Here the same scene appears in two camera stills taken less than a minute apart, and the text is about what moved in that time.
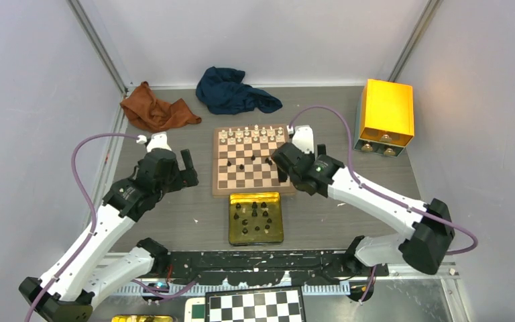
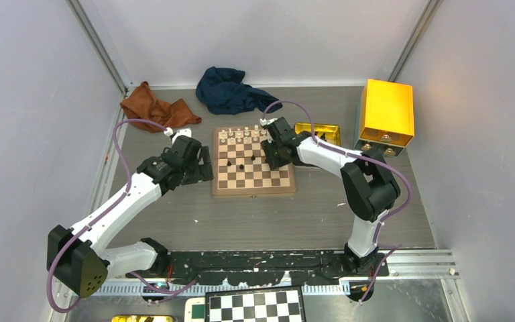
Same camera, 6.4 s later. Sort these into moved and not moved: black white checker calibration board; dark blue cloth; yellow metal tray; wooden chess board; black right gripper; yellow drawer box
Moved: yellow metal tray; black right gripper
Not moved: wooden chess board; yellow drawer box; dark blue cloth; black white checker calibration board
